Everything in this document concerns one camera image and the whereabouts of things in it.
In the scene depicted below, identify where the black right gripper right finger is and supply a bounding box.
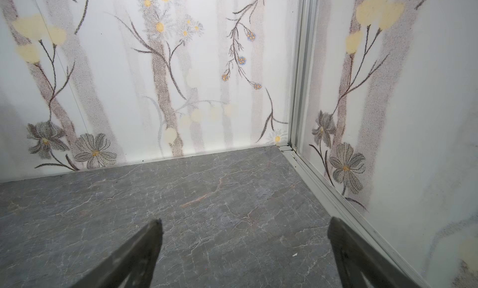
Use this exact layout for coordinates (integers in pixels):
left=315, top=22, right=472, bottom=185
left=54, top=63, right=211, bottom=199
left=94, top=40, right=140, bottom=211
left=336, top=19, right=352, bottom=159
left=327, top=217, right=418, bottom=288

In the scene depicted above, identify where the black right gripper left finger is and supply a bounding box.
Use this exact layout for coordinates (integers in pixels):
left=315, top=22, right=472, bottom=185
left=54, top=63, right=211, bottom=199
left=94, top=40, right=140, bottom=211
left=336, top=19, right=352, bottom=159
left=72, top=219, right=164, bottom=288

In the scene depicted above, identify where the aluminium corner post right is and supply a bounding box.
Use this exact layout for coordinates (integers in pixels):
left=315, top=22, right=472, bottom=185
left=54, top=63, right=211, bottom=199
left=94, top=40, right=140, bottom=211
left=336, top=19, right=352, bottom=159
left=288, top=0, right=318, bottom=151

